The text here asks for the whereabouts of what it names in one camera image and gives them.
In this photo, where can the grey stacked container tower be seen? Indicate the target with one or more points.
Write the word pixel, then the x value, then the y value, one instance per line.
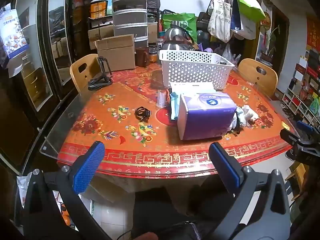
pixel 130 17

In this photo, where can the white perforated plastic basket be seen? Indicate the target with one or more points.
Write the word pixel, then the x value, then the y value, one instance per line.
pixel 190 67

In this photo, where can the clear plastic bag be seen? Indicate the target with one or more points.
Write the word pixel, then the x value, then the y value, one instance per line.
pixel 247 113
pixel 227 52

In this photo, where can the potted plant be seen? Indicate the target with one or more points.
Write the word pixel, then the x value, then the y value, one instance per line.
pixel 270 42

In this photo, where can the white shelf with goods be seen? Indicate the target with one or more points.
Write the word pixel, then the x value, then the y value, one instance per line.
pixel 307 92

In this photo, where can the brown mug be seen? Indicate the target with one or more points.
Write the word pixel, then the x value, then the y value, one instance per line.
pixel 142 56

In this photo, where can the stainless steel kettle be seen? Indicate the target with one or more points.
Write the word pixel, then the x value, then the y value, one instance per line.
pixel 175 36

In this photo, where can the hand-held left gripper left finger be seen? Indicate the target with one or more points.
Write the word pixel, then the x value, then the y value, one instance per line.
pixel 88 166

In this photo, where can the open cardboard box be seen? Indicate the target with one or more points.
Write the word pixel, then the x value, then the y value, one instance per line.
pixel 115 52

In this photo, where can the purple tissue pack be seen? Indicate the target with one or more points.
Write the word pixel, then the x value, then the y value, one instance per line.
pixel 205 120

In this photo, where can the black folding phone stand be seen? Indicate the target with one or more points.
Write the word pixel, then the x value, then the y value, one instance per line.
pixel 100 82

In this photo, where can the white navy shopping bag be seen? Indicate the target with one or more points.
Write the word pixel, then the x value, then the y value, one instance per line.
pixel 246 27

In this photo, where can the teal folded cloth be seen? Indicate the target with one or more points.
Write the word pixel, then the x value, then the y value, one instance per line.
pixel 173 105

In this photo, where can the wooden chair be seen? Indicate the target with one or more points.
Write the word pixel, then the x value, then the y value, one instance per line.
pixel 80 72
pixel 250 72

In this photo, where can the red wall hanging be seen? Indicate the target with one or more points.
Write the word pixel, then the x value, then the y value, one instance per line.
pixel 313 30

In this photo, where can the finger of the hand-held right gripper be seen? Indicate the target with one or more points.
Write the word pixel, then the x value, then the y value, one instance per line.
pixel 303 125
pixel 290 136

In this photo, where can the cream tote bag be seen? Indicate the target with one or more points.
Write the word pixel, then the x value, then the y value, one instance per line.
pixel 220 17

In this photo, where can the amber glass jar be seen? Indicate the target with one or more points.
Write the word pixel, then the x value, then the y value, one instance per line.
pixel 153 57

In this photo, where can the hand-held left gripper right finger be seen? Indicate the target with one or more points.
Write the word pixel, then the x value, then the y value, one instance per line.
pixel 225 165

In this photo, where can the yellow box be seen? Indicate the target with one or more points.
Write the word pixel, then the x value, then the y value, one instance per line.
pixel 98 7

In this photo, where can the dark glass door cabinet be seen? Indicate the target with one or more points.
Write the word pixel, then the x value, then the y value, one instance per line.
pixel 45 55

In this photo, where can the lime green bag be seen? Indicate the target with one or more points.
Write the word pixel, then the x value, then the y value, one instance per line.
pixel 247 3

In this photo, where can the red floral tablecloth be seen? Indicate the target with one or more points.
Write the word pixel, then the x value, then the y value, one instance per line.
pixel 112 135

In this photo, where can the flat cardboard box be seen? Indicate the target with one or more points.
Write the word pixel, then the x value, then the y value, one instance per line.
pixel 100 33

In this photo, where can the white printed packet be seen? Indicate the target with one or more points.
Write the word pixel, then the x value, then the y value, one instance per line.
pixel 192 88

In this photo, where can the clear plastic cup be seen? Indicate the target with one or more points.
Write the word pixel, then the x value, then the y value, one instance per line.
pixel 161 100

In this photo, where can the green shopping bag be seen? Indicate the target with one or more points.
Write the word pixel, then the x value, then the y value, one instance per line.
pixel 185 22

